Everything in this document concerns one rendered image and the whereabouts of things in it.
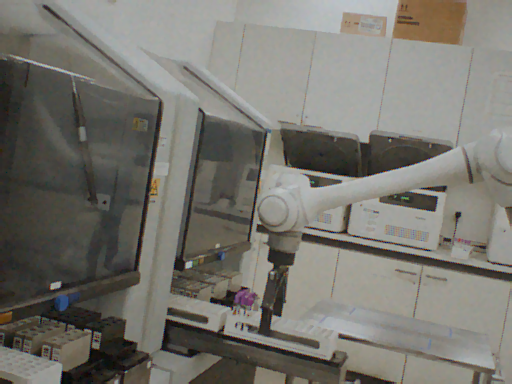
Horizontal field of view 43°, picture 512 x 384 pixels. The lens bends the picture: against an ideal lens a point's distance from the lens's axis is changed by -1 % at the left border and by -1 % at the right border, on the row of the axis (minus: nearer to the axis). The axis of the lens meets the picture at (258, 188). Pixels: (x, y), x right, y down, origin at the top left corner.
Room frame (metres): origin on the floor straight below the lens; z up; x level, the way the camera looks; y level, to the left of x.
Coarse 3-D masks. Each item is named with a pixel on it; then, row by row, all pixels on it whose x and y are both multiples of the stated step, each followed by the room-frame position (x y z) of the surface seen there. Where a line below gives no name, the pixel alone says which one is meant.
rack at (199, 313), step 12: (180, 300) 1.83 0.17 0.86; (192, 300) 1.86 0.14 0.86; (168, 312) 1.88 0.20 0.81; (180, 312) 1.88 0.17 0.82; (192, 312) 1.77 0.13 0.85; (204, 312) 1.76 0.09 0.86; (216, 312) 1.77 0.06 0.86; (228, 312) 1.82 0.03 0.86; (192, 324) 1.77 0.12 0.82; (204, 324) 1.76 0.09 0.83; (216, 324) 1.75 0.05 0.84
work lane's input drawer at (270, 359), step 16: (176, 336) 1.76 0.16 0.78; (192, 336) 1.75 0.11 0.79; (208, 336) 1.73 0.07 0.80; (224, 336) 1.73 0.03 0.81; (208, 352) 1.73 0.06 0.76; (224, 352) 1.72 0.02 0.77; (240, 352) 1.71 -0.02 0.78; (256, 352) 1.69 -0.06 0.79; (272, 352) 1.68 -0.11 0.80; (288, 352) 1.68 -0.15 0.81; (336, 352) 1.71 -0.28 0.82; (272, 368) 1.68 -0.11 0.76; (288, 368) 1.67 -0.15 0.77; (304, 368) 1.65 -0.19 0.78; (320, 368) 1.64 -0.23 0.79; (336, 368) 1.63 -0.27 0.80
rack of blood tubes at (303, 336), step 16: (240, 320) 1.73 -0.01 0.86; (256, 320) 1.72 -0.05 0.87; (272, 320) 1.75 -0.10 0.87; (288, 320) 1.79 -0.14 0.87; (240, 336) 1.73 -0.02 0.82; (256, 336) 1.71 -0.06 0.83; (272, 336) 1.78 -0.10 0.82; (288, 336) 1.79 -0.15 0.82; (304, 336) 1.68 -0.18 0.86; (320, 336) 1.66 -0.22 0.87; (336, 336) 1.71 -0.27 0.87; (304, 352) 1.67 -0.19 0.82; (320, 352) 1.66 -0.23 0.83
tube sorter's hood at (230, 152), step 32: (160, 64) 2.04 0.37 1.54; (224, 96) 2.38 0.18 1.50; (224, 128) 1.92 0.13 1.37; (256, 128) 2.22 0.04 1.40; (224, 160) 1.97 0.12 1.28; (256, 160) 2.27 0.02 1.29; (192, 192) 1.76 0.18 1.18; (224, 192) 2.01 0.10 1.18; (256, 192) 2.33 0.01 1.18; (192, 224) 1.80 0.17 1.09; (224, 224) 2.05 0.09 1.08; (192, 256) 1.83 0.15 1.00
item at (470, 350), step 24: (312, 312) 2.15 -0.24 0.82; (336, 312) 2.20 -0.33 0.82; (360, 312) 2.27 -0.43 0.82; (384, 312) 2.33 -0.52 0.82; (360, 336) 1.93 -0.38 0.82; (384, 336) 1.98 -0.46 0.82; (408, 336) 2.03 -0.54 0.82; (432, 336) 2.08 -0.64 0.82; (456, 336) 2.13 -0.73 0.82; (480, 336) 2.19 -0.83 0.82; (432, 360) 1.86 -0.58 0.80; (456, 360) 1.84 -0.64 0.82; (480, 360) 1.87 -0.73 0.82
